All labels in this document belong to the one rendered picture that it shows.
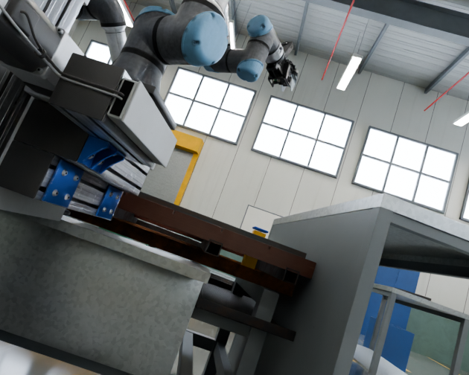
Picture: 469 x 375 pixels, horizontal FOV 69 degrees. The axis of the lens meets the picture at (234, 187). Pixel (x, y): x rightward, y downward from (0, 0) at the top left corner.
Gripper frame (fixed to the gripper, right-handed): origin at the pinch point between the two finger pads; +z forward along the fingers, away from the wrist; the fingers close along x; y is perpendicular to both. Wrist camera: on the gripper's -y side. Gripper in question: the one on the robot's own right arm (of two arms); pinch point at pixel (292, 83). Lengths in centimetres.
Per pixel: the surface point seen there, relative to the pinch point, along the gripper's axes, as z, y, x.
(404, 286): 859, -9, 21
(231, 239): -3, 65, -8
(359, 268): -10, 67, 37
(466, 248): 4, 54, 61
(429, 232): -3, 52, 52
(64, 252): -34, 83, -48
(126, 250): -36, 78, -21
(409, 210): -7, 48, 47
